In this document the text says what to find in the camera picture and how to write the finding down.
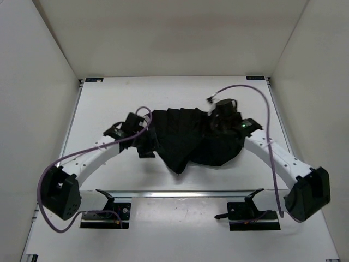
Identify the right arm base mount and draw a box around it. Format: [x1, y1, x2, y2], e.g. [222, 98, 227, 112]
[214, 188, 281, 231]

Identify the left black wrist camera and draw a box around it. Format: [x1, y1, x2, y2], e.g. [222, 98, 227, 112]
[121, 112, 146, 135]

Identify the blue label sticker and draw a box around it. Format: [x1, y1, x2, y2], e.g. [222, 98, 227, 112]
[246, 76, 265, 81]
[85, 78, 104, 82]

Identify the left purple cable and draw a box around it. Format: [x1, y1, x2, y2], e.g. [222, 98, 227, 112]
[38, 106, 153, 234]

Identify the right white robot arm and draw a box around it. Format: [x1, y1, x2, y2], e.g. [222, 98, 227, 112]
[217, 118, 330, 222]

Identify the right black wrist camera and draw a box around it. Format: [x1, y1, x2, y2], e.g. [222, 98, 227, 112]
[212, 98, 238, 118]

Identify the black pleated skirt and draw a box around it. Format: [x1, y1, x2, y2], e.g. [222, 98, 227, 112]
[150, 108, 244, 174]

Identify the purple cable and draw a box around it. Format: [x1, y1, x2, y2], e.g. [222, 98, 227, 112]
[207, 85, 303, 222]
[38, 106, 153, 234]

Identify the left blue label sticker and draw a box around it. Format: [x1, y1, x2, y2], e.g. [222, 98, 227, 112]
[85, 78, 104, 82]

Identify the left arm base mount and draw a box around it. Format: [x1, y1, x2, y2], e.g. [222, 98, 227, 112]
[80, 189, 131, 229]

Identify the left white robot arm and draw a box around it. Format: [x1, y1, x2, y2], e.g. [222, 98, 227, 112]
[37, 118, 152, 221]

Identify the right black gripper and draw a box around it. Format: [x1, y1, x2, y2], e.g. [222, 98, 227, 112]
[190, 111, 230, 139]

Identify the right blue label sticker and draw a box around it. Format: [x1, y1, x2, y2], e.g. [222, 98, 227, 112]
[246, 76, 265, 81]

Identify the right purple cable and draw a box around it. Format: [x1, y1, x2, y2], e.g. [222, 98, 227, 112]
[207, 85, 303, 222]

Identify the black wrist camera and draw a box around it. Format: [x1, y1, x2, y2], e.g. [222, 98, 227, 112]
[212, 98, 238, 118]
[121, 112, 146, 135]

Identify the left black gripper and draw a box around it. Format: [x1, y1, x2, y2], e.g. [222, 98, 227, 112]
[133, 125, 166, 157]

